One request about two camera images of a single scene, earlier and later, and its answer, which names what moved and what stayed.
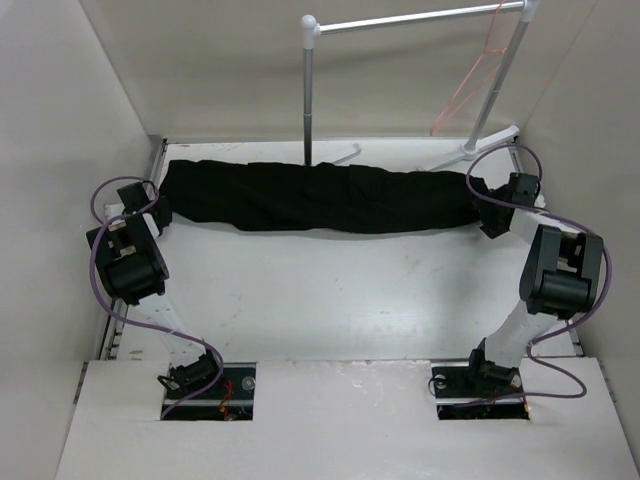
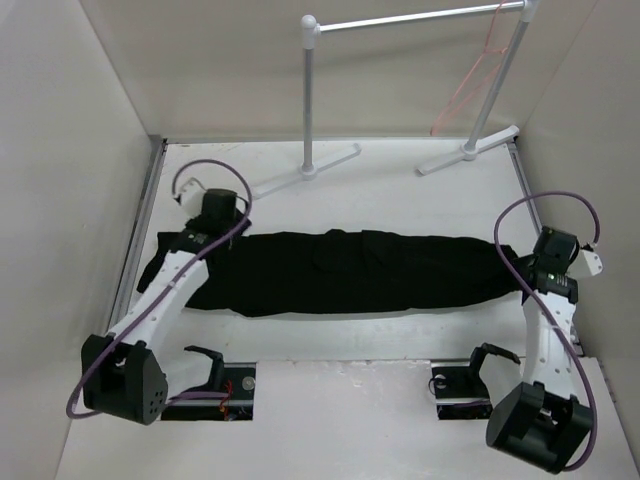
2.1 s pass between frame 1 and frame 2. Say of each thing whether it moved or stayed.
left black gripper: moved
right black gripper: moved
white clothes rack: stayed
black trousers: moved
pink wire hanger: stayed
